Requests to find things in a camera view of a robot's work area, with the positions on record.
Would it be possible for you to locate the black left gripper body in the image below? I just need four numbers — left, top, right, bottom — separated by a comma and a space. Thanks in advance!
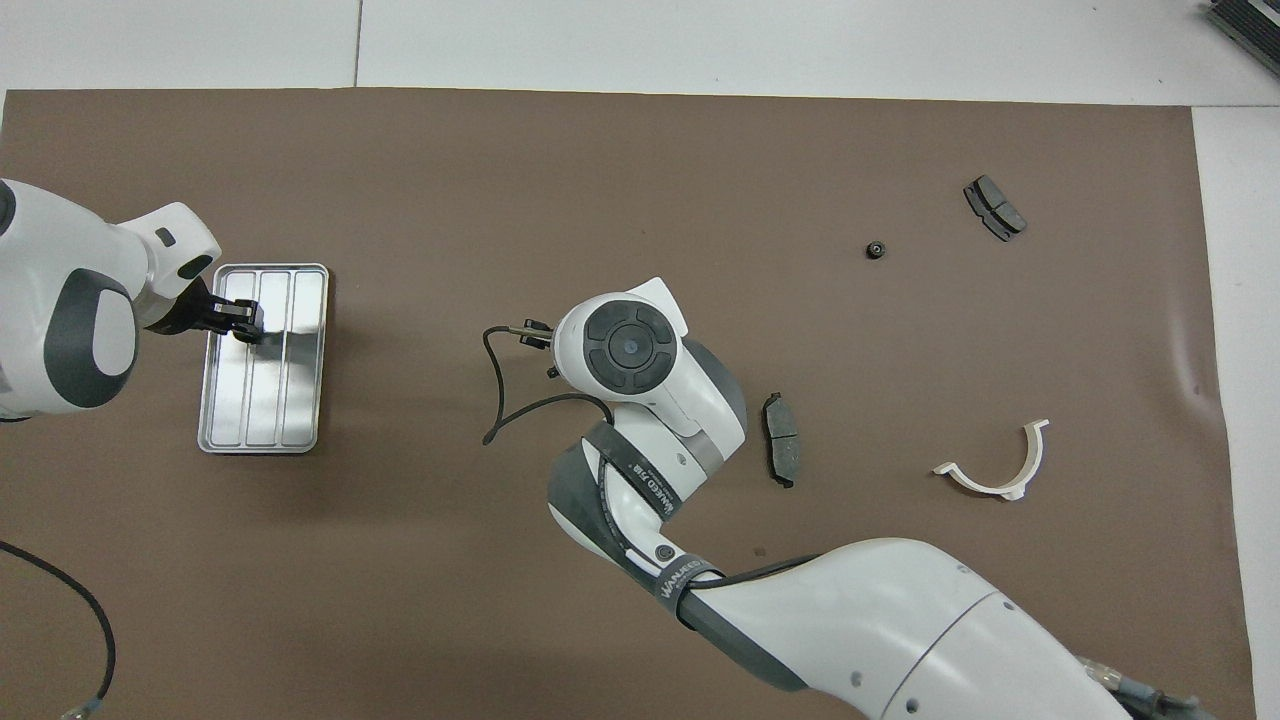
160, 280, 246, 336

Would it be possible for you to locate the silver metal tray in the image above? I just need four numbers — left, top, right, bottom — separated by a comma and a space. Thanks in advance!
197, 263, 330, 455

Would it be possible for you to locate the brown table mat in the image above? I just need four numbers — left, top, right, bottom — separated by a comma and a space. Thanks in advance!
0, 88, 1256, 720

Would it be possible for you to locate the slim dark brake pad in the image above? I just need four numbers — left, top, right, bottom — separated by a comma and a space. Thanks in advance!
762, 392, 801, 490

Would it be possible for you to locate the wide dark brake pad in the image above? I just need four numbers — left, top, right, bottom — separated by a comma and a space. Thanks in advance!
963, 175, 1028, 243

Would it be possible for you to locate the black ribbed device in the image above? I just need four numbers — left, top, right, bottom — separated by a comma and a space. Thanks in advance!
1203, 0, 1280, 79

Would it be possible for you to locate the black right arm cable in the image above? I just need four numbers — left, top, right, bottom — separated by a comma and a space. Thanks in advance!
482, 318, 616, 447

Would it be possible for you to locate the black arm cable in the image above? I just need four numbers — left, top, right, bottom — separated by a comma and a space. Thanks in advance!
0, 540, 118, 720
482, 318, 616, 447

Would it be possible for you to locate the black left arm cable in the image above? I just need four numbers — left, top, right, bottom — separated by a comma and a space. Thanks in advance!
0, 540, 118, 720

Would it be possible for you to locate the white half-ring clamp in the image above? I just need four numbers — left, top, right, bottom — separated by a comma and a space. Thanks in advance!
932, 419, 1051, 501

